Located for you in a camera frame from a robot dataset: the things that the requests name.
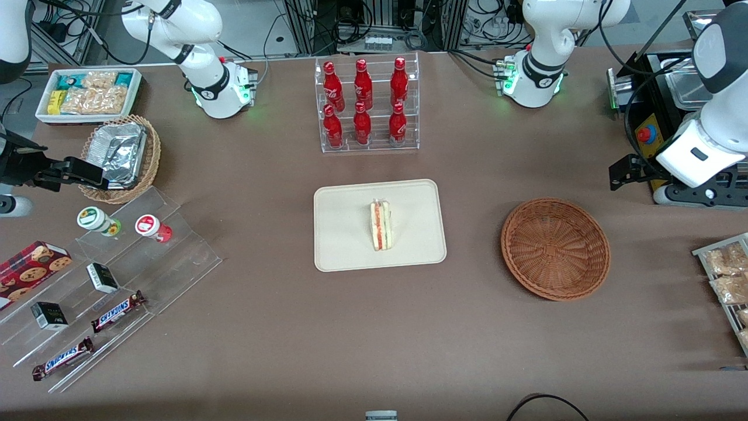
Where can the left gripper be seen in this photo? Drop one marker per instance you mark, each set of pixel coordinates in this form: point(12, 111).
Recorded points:
point(647, 168)

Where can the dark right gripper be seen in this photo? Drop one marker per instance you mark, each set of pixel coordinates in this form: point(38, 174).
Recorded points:
point(16, 164)

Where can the triangular sandwich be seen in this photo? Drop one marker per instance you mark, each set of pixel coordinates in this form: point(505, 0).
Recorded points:
point(381, 225)

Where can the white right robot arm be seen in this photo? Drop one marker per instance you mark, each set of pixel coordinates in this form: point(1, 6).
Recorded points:
point(193, 26)

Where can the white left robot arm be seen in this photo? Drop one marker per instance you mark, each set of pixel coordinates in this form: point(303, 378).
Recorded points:
point(540, 35)

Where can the light wicker basket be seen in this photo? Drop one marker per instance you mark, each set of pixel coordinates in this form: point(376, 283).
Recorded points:
point(153, 158)

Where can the round brown wicker basket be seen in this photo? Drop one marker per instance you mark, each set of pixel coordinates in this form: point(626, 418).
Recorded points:
point(555, 248)

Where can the tray of packaged snacks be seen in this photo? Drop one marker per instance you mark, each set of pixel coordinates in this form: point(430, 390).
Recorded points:
point(727, 313)

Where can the cream plastic tray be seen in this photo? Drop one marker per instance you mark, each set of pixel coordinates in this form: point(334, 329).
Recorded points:
point(345, 225)

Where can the yellow emergency stop box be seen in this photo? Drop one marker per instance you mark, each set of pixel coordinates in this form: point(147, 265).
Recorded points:
point(654, 149)

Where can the green label cup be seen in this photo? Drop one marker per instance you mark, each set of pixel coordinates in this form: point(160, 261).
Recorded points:
point(93, 218)

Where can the black metal equipment stand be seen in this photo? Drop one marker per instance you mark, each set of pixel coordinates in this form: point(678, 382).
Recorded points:
point(672, 126)

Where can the aluminium foil container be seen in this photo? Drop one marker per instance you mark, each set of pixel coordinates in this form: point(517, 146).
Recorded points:
point(120, 152)

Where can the yellow snack packet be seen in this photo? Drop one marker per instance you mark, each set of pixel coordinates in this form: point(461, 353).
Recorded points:
point(54, 102)

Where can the large clear cracker bag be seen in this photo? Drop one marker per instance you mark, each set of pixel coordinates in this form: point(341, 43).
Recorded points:
point(96, 100)

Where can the red label cup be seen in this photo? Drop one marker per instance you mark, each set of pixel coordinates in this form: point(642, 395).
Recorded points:
point(149, 226)

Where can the teal snack packet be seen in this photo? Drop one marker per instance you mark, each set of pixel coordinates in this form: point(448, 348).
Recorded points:
point(67, 80)
point(124, 79)

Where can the red cookie box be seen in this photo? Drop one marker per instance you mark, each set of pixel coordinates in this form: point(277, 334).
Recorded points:
point(32, 269)

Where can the small clear cracker bag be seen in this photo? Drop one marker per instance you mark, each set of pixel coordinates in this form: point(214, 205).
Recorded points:
point(99, 79)

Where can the small black box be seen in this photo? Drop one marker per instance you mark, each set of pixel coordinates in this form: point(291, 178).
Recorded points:
point(102, 278)
point(49, 316)

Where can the white rectangular snack bin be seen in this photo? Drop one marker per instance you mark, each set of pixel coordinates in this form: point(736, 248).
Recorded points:
point(137, 93)

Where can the clear bag of nuts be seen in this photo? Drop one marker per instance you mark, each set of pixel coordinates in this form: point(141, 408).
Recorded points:
point(724, 260)
point(730, 289)

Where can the clear acrylic stepped shelf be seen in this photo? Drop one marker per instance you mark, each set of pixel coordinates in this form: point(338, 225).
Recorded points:
point(175, 263)

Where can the snickers bar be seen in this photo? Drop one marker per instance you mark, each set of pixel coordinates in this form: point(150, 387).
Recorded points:
point(117, 311)
point(63, 358)

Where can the red cola bottle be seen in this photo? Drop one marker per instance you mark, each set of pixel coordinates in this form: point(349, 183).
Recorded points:
point(333, 88)
point(333, 130)
point(362, 127)
point(363, 85)
point(399, 82)
point(397, 127)

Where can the clear acrylic bottle rack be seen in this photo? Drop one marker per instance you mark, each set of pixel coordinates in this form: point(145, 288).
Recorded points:
point(377, 126)

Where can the white power strip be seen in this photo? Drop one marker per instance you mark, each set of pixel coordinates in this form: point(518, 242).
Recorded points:
point(378, 42)

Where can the grey object at table edge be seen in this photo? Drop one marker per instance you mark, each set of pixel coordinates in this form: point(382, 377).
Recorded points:
point(381, 416)

